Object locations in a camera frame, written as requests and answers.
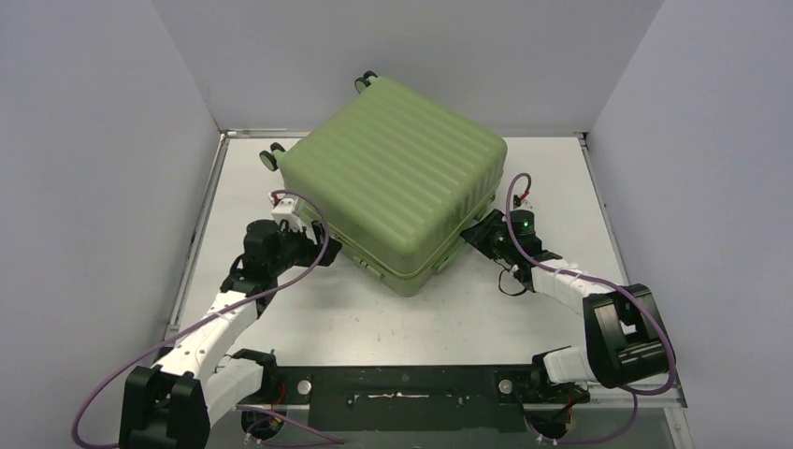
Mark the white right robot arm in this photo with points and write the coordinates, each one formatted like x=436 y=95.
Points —
x=624 y=336

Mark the green suitcase with blue lining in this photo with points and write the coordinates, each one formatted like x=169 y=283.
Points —
x=397 y=176

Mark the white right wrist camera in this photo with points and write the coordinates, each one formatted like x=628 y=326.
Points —
x=521 y=202

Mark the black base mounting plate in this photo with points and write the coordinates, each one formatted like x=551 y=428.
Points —
x=421 y=398

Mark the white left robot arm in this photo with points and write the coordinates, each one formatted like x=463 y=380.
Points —
x=175 y=402

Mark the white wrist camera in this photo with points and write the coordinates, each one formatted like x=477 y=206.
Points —
x=521 y=202
x=287 y=209

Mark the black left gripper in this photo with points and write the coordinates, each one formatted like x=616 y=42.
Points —
x=311 y=251

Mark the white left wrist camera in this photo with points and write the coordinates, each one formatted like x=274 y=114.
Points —
x=287 y=209

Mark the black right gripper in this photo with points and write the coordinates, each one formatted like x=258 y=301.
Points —
x=477 y=233

